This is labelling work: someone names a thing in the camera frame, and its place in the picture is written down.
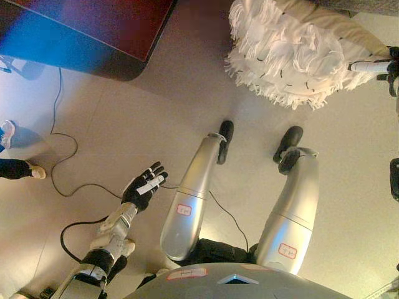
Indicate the white pink sneaker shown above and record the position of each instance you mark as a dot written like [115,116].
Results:
[7,133]

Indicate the black right robot foot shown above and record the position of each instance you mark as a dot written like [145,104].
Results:
[291,137]

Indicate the grey robot torso shell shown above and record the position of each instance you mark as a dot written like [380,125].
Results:
[218,285]

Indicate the silver right robot leg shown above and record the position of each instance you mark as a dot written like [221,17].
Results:
[290,218]

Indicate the beige shoe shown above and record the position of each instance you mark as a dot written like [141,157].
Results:
[38,171]

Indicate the black left robot foot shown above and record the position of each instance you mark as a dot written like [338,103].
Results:
[226,130]

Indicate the silver left robot leg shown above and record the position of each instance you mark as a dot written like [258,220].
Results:
[190,199]

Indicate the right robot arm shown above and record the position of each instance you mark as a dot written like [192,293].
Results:
[395,179]

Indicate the dark trouser leg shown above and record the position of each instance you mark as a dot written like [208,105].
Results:
[14,168]

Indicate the white fringed pillow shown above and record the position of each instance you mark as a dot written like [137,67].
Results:
[290,59]

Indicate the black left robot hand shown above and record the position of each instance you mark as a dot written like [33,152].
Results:
[140,190]

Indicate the black robot foot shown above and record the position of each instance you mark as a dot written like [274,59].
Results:
[226,130]
[291,137]

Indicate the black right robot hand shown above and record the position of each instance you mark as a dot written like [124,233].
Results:
[369,66]

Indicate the dark brown glossy table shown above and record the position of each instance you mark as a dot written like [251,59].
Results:
[81,34]

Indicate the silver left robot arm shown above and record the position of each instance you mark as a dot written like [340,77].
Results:
[109,233]

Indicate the silver robot leg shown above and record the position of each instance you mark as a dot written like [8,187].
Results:
[190,199]
[290,218]

